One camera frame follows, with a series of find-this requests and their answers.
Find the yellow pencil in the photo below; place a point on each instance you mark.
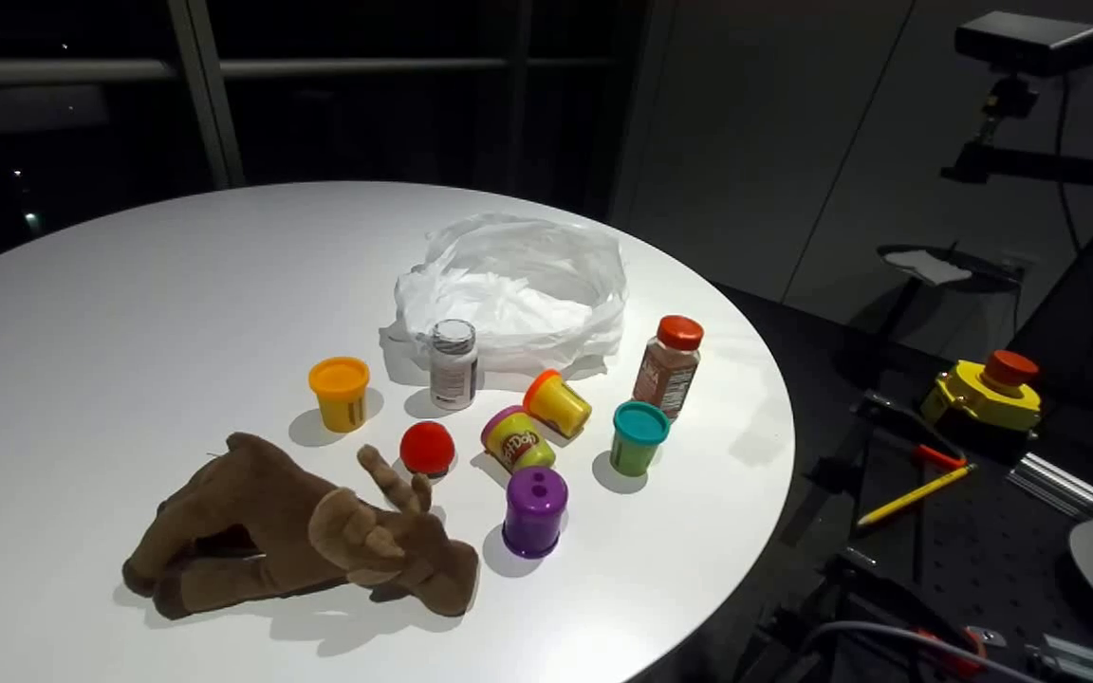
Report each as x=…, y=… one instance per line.
x=913, y=494

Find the teal lid green dough tub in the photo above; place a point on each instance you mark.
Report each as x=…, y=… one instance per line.
x=640, y=431

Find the white plastic bag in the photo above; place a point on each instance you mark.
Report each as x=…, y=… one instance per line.
x=541, y=293

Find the red lid spice bottle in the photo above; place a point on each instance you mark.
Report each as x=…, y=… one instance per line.
x=669, y=366

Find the window frame railing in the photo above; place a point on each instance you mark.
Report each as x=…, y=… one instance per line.
x=205, y=79

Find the purple dough tub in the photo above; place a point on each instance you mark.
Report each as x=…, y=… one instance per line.
x=532, y=510

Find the brown plush moose toy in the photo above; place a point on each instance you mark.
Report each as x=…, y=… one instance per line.
x=255, y=524

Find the red round lid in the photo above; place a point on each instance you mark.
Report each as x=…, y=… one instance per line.
x=427, y=451

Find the black camera on stand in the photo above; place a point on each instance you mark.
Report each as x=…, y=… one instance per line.
x=1023, y=51

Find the yellow emergency stop button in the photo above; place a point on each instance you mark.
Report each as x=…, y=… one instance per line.
x=997, y=394

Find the pink lid dough tub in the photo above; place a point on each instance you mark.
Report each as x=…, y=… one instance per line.
x=513, y=441

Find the orange lid yellow dough tub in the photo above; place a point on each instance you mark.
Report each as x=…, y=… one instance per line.
x=338, y=388

